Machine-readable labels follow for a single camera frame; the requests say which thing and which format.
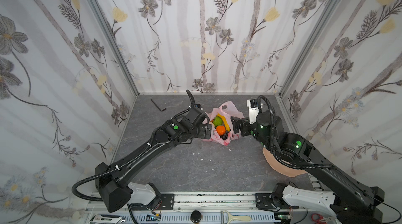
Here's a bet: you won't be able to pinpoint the pink plastic bag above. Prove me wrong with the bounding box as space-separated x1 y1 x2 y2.
204 101 244 146

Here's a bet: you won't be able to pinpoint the peach leaf-shaped plate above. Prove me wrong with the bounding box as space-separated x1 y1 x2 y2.
263 148 307 178

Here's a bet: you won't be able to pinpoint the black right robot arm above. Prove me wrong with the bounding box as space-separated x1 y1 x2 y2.
231 95 385 224

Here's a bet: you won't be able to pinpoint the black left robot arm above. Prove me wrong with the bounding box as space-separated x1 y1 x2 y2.
72 91 211 212

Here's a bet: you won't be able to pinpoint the yellow fake banana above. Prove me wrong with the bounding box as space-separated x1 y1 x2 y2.
217 114 230 131

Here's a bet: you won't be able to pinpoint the dark fake grape bunch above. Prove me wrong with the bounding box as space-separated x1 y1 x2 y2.
221 132 233 141

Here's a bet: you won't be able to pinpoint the green fake fruit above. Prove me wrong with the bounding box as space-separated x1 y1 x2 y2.
213 116 223 127

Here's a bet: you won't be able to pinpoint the orange fake orange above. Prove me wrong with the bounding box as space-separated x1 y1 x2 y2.
216 125 226 136

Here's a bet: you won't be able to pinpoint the black hex key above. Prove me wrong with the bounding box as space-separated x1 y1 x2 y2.
150 99 166 112

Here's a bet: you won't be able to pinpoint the black round knob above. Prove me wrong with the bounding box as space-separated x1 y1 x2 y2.
190 210 203 224

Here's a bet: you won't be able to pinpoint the white utility knife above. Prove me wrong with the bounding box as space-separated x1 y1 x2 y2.
89 214 126 224

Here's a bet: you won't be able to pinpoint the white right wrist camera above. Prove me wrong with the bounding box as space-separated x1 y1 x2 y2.
247 99 261 124

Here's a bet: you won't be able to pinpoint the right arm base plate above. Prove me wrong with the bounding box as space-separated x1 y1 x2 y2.
255 193 299 211

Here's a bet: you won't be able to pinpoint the aluminium mounting rail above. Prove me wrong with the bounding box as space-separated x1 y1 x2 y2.
84 192 348 215

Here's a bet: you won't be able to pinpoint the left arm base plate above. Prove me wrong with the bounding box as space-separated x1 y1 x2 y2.
129 194 175 211

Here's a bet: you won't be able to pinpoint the white slotted cable duct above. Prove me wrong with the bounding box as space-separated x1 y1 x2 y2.
134 212 281 224

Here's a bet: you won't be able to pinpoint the red handled scissors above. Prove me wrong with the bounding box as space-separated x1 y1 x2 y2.
311 213 333 224

